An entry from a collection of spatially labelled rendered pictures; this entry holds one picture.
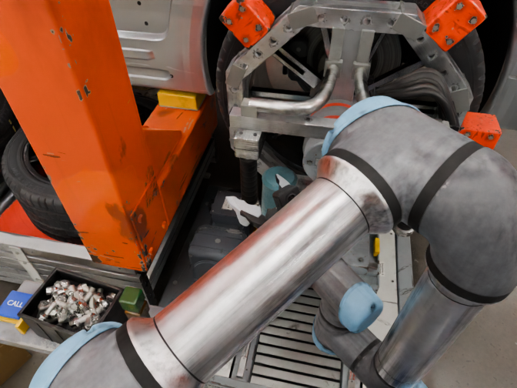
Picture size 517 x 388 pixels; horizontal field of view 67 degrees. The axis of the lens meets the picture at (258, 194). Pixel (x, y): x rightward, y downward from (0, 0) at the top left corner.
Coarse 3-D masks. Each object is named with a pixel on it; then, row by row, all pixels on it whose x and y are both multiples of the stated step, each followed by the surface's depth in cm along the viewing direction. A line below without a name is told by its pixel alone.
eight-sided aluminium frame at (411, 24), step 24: (312, 0) 78; (336, 0) 78; (360, 0) 78; (288, 24) 79; (312, 24) 78; (336, 24) 77; (360, 24) 76; (384, 24) 76; (408, 24) 74; (264, 48) 84; (432, 48) 77; (240, 72) 89; (456, 72) 79; (240, 96) 94; (456, 96) 82; (264, 168) 109
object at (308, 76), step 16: (288, 48) 95; (288, 64) 97; (304, 64) 96; (416, 64) 90; (256, 80) 110; (304, 80) 99; (320, 80) 98; (384, 80) 95; (256, 96) 112; (272, 96) 104; (288, 96) 103; (304, 96) 102; (432, 112) 98; (272, 144) 115; (288, 144) 120; (288, 160) 116
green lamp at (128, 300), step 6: (126, 288) 85; (132, 288) 85; (138, 288) 85; (126, 294) 84; (132, 294) 84; (138, 294) 84; (120, 300) 83; (126, 300) 83; (132, 300) 83; (138, 300) 84; (144, 300) 87; (126, 306) 84; (132, 306) 83; (138, 306) 84
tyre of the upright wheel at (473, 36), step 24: (264, 0) 85; (288, 0) 84; (384, 0) 80; (408, 0) 79; (432, 0) 78; (240, 48) 94; (456, 48) 84; (480, 48) 84; (216, 72) 101; (480, 72) 87; (480, 96) 91
